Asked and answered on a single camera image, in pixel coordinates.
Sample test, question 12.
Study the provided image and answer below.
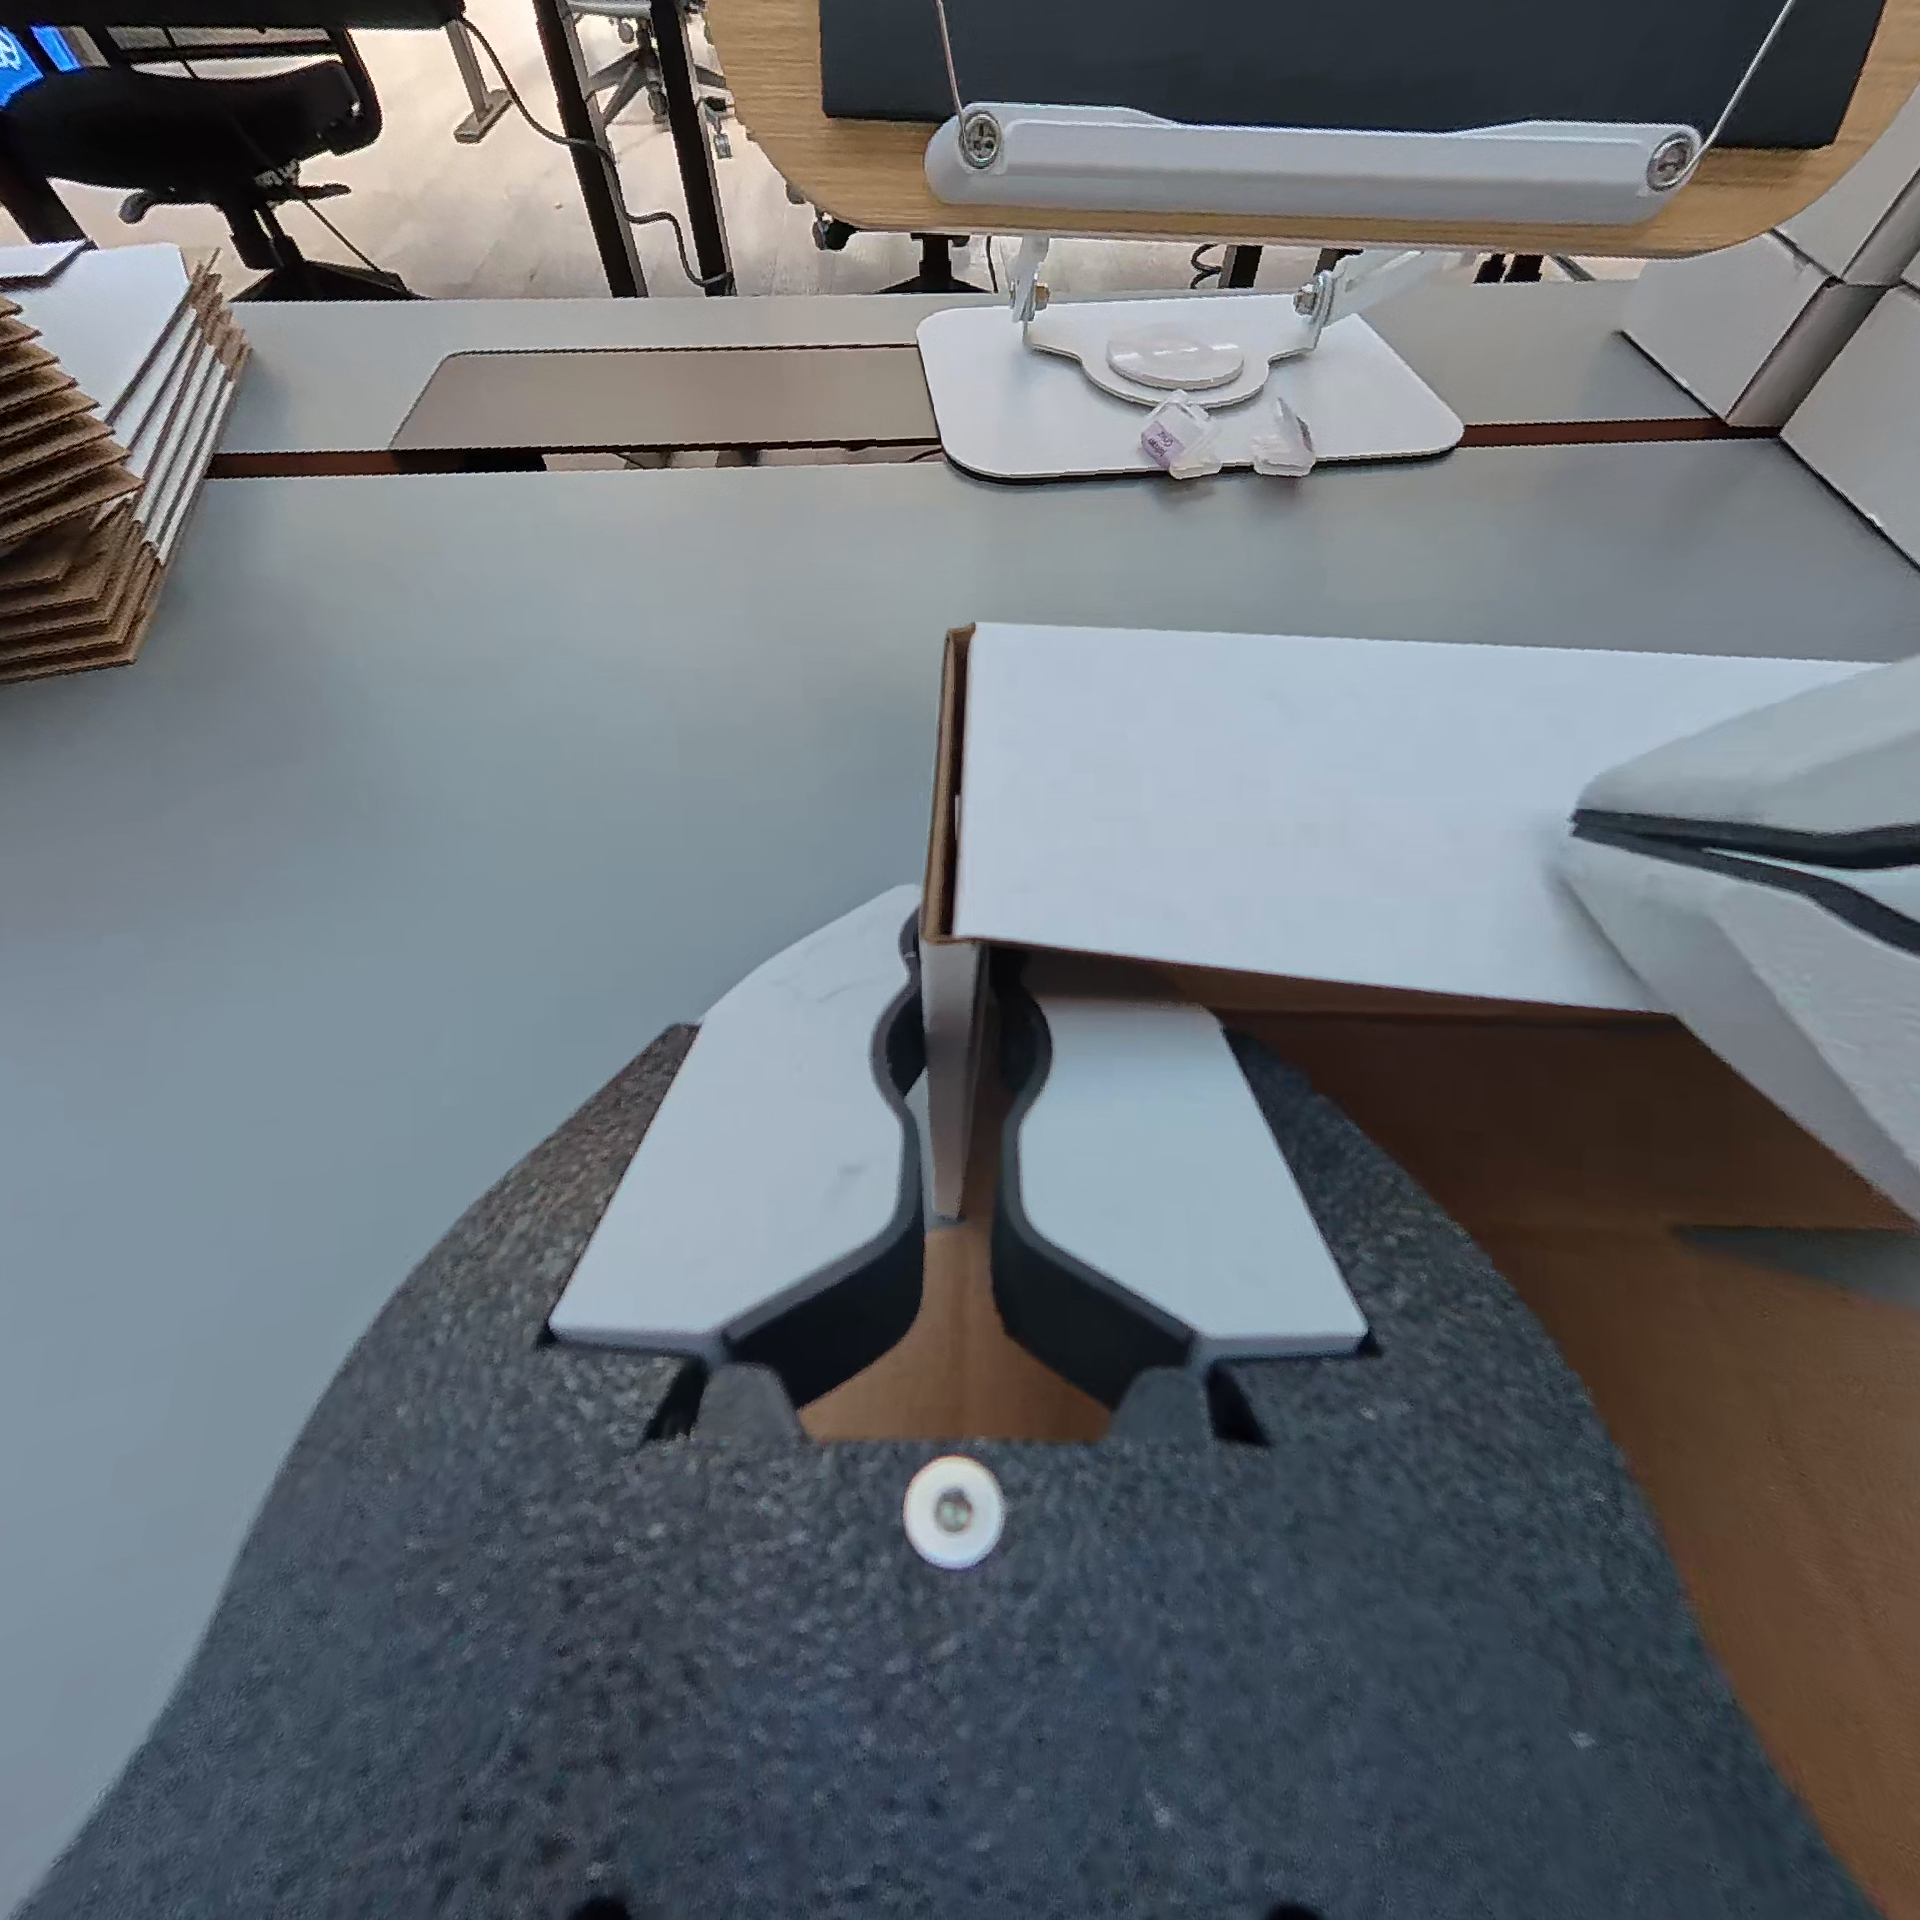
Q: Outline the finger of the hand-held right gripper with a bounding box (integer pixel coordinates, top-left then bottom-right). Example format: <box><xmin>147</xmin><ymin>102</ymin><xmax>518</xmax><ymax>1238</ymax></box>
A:
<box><xmin>1558</xmin><ymin>835</ymin><xmax>1920</xmax><ymax>1221</ymax></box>
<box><xmin>1572</xmin><ymin>656</ymin><xmax>1920</xmax><ymax>874</ymax></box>

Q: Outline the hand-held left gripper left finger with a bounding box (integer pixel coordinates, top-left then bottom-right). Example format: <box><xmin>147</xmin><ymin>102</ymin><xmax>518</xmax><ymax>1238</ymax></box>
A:
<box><xmin>545</xmin><ymin>883</ymin><xmax>927</xmax><ymax>1413</ymax></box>

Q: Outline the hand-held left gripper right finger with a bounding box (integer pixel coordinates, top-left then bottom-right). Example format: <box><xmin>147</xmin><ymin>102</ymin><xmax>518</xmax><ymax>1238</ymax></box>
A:
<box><xmin>988</xmin><ymin>959</ymin><xmax>1373</xmax><ymax>1414</ymax></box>

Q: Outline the white cardboard box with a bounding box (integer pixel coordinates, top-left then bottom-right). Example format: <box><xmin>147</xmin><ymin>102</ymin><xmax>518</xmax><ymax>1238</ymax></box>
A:
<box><xmin>803</xmin><ymin>622</ymin><xmax>1920</xmax><ymax>1920</ymax></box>

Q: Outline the stack of folded white boxes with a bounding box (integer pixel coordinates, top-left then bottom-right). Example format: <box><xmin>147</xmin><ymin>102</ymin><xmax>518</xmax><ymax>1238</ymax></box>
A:
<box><xmin>1615</xmin><ymin>142</ymin><xmax>1920</xmax><ymax>576</ymax></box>

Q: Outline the wooden board on white stand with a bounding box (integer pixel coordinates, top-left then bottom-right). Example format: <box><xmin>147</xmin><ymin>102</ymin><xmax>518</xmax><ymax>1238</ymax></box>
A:
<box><xmin>703</xmin><ymin>0</ymin><xmax>1893</xmax><ymax>483</ymax></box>

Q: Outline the stack of flat cardboard sheets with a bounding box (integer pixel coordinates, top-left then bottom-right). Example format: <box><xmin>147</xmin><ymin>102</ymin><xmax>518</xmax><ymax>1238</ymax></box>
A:
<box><xmin>0</xmin><ymin>243</ymin><xmax>252</xmax><ymax>688</ymax></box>

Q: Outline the black office chair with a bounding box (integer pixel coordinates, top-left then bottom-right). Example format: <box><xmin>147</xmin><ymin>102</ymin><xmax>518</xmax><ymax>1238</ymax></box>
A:
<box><xmin>0</xmin><ymin>10</ymin><xmax>408</xmax><ymax>296</ymax></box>

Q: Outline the grey cable tray cover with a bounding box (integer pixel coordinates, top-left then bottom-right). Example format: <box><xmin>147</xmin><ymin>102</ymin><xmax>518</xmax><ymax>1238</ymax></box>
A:
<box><xmin>391</xmin><ymin>347</ymin><xmax>944</xmax><ymax>451</ymax></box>

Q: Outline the black desk frame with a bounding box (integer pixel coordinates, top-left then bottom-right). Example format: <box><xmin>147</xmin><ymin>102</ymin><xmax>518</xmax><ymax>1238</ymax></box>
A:
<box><xmin>533</xmin><ymin>0</ymin><xmax>740</xmax><ymax>302</ymax></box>

